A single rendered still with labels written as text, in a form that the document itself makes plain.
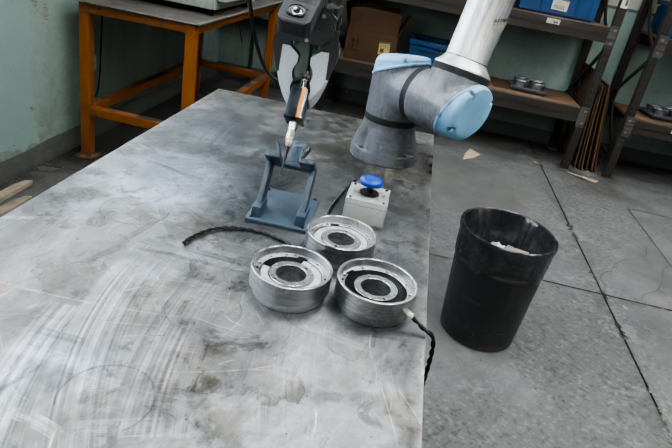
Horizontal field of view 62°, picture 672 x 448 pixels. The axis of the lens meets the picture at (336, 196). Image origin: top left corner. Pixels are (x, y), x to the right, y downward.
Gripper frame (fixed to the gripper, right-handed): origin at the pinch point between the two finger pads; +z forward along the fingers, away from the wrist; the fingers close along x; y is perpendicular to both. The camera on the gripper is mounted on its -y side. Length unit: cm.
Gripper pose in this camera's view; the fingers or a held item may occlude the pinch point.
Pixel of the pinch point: (299, 99)
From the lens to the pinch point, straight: 86.8
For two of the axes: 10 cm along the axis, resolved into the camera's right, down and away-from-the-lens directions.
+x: -9.7, -2.1, 0.7
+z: -1.7, 9.0, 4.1
